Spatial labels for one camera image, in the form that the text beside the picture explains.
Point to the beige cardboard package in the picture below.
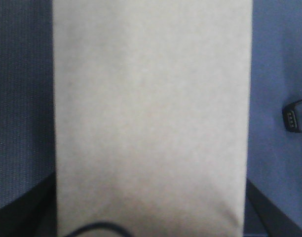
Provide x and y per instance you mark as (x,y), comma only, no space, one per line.
(151,110)

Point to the black orange barcode scanner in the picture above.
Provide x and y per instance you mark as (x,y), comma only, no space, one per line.
(292,117)

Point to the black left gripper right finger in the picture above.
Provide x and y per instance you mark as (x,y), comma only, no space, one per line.
(264,219)

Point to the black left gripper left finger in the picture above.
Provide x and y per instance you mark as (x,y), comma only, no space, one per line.
(16,212)

